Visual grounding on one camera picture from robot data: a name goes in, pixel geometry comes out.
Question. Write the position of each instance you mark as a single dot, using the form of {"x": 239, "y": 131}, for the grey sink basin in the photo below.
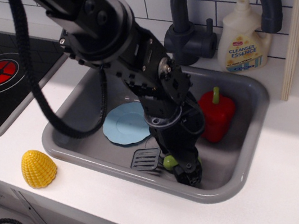
{"x": 225, "y": 163}

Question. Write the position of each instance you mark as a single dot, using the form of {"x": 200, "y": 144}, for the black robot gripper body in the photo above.
{"x": 178, "y": 135}

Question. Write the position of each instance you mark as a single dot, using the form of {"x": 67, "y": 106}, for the dark grey faucet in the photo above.
{"x": 188, "y": 44}

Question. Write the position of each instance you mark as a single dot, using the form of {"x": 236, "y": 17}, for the cream cleanser bottle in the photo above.
{"x": 240, "y": 47}

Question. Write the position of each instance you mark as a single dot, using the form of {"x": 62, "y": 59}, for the grey spatula with green handle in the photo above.
{"x": 149, "y": 159}

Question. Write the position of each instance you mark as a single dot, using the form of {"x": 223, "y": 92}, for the light blue plate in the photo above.
{"x": 126, "y": 125}

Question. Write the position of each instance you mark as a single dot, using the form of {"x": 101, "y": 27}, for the red toy bell pepper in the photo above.
{"x": 218, "y": 111}

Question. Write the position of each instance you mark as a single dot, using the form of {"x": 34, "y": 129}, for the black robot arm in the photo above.
{"x": 104, "y": 34}

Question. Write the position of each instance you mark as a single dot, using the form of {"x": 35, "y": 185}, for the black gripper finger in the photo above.
{"x": 195, "y": 174}
{"x": 180, "y": 175}

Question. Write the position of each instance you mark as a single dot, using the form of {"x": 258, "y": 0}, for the yellow toy corn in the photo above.
{"x": 38, "y": 170}

